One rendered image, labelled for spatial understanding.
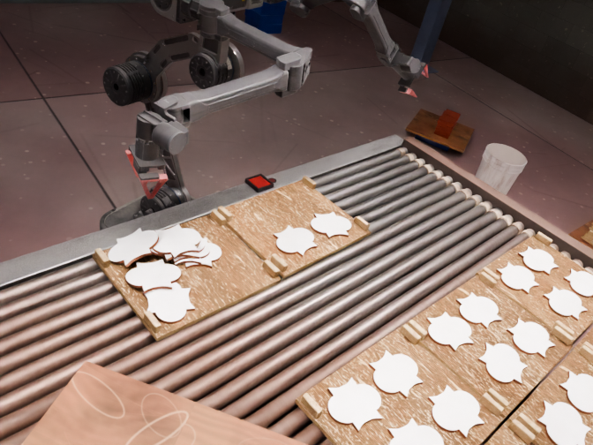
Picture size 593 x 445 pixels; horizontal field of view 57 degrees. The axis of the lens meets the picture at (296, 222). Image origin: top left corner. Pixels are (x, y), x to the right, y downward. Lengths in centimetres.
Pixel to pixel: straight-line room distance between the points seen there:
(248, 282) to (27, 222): 188
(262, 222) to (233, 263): 23
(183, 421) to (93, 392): 19
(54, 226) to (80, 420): 211
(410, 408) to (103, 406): 72
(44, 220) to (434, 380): 234
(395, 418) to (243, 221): 78
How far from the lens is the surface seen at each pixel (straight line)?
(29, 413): 134
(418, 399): 146
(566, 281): 210
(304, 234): 177
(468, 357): 162
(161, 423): 116
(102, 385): 121
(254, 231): 174
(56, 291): 156
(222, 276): 157
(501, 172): 411
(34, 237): 314
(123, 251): 159
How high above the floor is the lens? 203
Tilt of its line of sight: 37 degrees down
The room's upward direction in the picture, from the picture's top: 15 degrees clockwise
